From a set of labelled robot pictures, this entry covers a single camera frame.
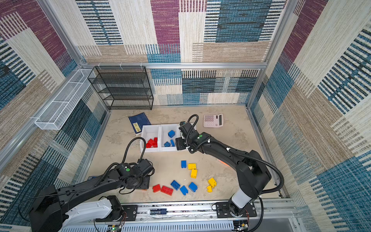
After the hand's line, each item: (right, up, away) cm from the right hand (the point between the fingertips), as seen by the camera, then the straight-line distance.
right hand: (181, 144), depth 85 cm
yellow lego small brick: (+15, -23, -6) cm, 28 cm away
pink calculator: (+22, +14, +23) cm, 35 cm away
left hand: (-20, -20, -5) cm, 28 cm away
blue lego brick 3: (-3, -22, -4) cm, 22 cm away
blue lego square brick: (+1, -13, +4) cm, 13 cm away
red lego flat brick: (-8, -24, -6) cm, 26 cm away
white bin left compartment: (-22, +4, +19) cm, 29 cm away
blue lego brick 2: (-8, +5, +17) cm, 19 cm away
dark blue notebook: (-34, +13, +23) cm, 43 cm away
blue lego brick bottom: (+2, -24, -5) cm, 25 cm away
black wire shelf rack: (-44, +38, +24) cm, 64 cm away
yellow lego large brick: (+17, -20, -4) cm, 27 cm away
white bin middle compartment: (-11, +4, +17) cm, 21 cm away
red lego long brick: (-18, -1, +10) cm, 20 cm away
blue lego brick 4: (+6, -22, -5) cm, 24 cm away
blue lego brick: (-10, -2, +11) cm, 15 cm away
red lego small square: (-14, -24, -3) cm, 28 cm away
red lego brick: (-21, -1, +9) cm, 23 cm away
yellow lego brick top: (+6, -13, +2) cm, 14 cm away
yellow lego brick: (+7, -16, -2) cm, 18 cm away
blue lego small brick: (-6, -1, +11) cm, 13 cm away
